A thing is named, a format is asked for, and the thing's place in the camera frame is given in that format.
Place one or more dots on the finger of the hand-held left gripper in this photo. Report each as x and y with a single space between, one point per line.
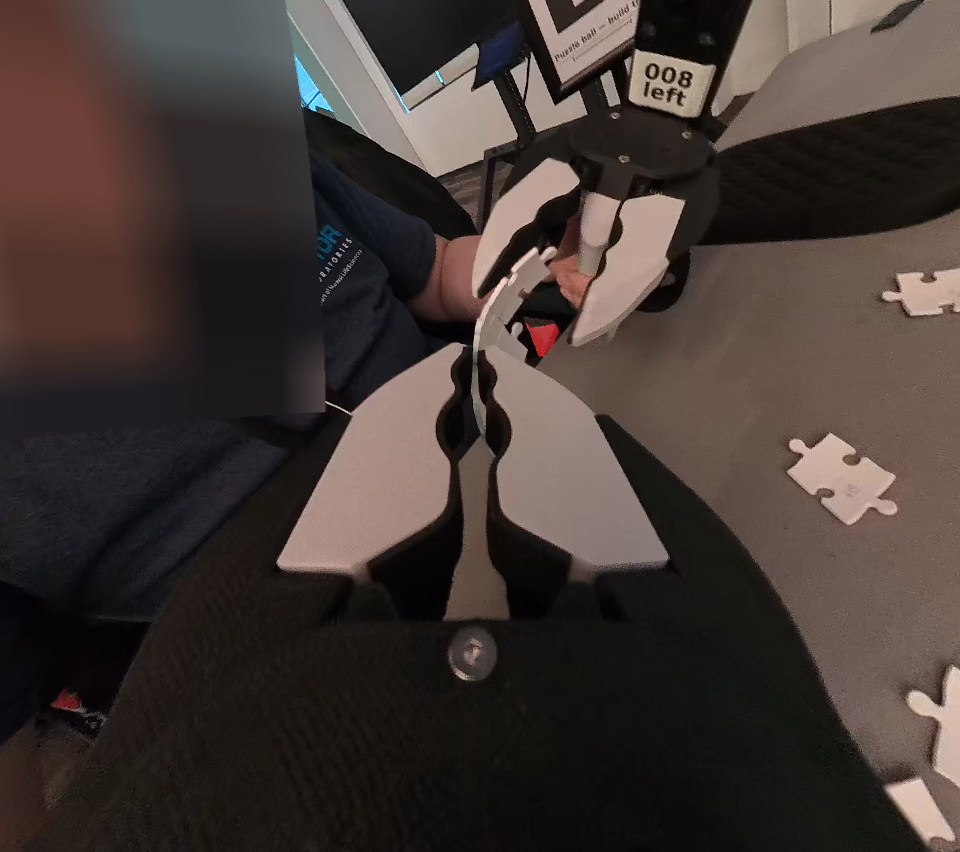
637 252
510 215

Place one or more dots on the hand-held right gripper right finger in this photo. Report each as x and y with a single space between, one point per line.
577 492

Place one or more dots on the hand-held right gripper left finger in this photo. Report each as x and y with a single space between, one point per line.
375 492

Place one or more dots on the joined white puzzle section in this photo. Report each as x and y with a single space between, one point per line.
499 301

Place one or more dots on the white puzzle pieces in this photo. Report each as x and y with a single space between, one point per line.
840 477

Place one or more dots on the person's left forearm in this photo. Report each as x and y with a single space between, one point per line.
450 275

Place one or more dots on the person's left hand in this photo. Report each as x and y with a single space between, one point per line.
579 287

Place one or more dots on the black metal stand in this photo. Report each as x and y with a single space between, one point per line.
517 110

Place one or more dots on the red object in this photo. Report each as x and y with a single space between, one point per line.
541 340

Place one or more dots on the small blue screen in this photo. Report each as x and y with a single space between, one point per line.
501 54

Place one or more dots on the dark flat phone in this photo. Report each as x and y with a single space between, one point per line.
896 14

